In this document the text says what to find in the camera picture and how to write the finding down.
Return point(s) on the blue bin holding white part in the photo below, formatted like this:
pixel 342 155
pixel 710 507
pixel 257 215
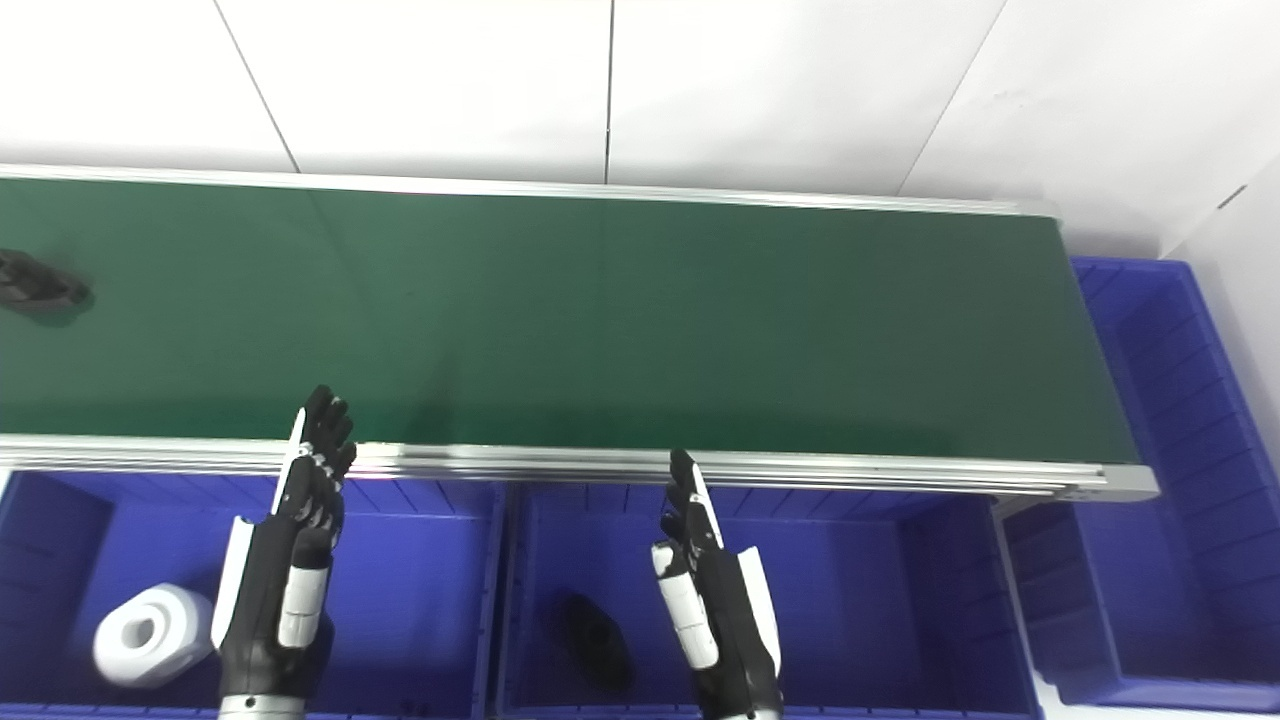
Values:
pixel 420 600

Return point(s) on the green conveyor belt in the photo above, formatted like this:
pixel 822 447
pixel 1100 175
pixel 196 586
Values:
pixel 620 320
pixel 560 462

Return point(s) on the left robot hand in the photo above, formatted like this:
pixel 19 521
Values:
pixel 262 600

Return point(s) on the black flanged part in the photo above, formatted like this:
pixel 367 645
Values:
pixel 35 282

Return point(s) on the empty blue bin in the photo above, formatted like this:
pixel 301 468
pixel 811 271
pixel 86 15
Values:
pixel 1170 400

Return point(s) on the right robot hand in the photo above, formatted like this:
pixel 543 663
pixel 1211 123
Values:
pixel 730 620

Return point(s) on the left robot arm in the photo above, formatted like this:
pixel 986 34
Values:
pixel 260 708

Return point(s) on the black part lying in bin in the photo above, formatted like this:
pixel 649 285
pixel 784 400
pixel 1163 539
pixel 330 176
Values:
pixel 598 640

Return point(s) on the white cylindrical plastic part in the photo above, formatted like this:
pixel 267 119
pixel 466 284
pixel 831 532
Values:
pixel 170 635

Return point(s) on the blue bin holding black part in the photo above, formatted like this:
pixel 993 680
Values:
pixel 860 610

